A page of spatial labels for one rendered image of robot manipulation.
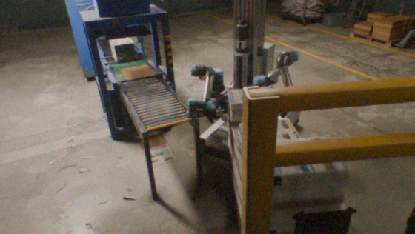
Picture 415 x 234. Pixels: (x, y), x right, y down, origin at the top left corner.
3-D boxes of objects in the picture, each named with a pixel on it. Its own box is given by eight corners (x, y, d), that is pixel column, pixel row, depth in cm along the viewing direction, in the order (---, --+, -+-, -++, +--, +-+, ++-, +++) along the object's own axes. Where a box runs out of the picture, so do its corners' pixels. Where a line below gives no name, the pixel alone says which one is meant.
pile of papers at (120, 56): (137, 59, 453) (134, 42, 441) (116, 63, 443) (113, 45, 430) (131, 52, 484) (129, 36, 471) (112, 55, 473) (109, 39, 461)
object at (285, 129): (288, 119, 231) (289, 118, 231) (301, 140, 206) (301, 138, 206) (240, 123, 229) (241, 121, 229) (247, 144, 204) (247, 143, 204)
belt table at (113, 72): (164, 80, 405) (163, 73, 401) (113, 89, 382) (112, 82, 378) (150, 64, 462) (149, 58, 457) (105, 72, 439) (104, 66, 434)
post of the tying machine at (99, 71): (118, 138, 414) (92, 20, 340) (111, 140, 411) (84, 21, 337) (117, 135, 421) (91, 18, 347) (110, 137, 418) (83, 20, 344)
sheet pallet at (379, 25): (414, 42, 746) (422, 18, 718) (389, 47, 716) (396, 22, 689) (371, 32, 842) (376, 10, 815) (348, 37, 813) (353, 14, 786)
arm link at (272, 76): (259, 80, 324) (284, 48, 278) (270, 76, 331) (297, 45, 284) (264, 89, 321) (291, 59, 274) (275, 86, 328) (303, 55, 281)
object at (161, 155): (176, 160, 367) (176, 159, 366) (153, 166, 357) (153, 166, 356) (167, 144, 397) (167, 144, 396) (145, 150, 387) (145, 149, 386)
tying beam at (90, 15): (168, 20, 375) (167, 12, 371) (86, 30, 342) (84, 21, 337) (153, 12, 430) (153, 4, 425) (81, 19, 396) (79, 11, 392)
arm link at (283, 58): (277, 52, 271) (293, 104, 272) (287, 49, 276) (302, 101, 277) (270, 55, 281) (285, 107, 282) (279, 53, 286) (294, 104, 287)
